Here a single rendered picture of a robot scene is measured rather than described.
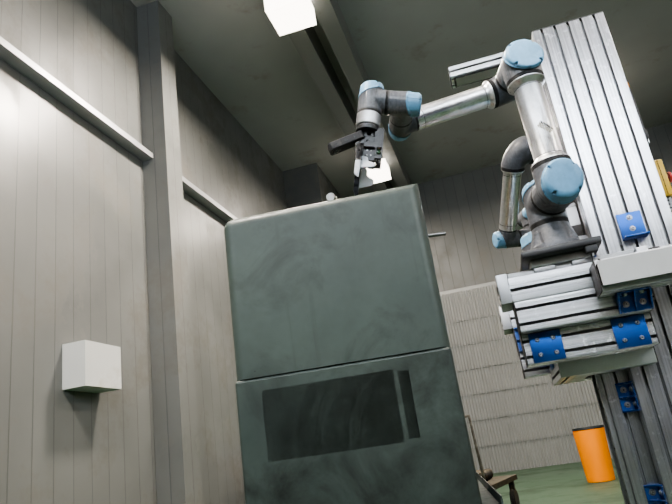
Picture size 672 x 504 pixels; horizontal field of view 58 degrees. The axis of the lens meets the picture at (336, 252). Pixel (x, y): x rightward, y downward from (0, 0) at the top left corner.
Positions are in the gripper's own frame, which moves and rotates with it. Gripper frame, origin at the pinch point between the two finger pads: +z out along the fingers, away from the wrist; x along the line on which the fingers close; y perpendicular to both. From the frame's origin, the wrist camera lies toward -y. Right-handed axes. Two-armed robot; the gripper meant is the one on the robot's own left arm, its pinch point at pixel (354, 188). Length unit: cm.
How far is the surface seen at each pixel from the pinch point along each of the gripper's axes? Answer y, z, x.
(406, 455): 17, 73, -34
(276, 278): -15, 38, -30
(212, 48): -208, -382, 471
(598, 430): 282, 24, 540
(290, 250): -12.5, 30.9, -30.8
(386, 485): 14, 79, -33
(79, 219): -227, -80, 290
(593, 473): 278, 70, 545
